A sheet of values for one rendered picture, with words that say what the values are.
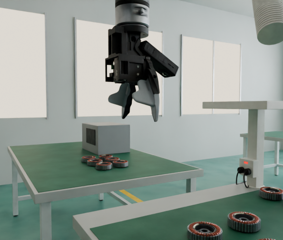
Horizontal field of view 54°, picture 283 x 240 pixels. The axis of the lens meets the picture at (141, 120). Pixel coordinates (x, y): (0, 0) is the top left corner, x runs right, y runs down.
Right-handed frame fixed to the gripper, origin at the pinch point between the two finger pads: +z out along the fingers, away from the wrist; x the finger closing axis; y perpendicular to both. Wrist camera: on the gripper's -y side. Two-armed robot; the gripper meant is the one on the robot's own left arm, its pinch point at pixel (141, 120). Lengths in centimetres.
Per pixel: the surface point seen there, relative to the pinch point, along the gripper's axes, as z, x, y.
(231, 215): 37, -14, -47
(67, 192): 42, -88, -8
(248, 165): 28, -39, -89
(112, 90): -29, -398, -179
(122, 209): 40, -49, -20
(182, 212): 40, -32, -39
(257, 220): 37, -6, -51
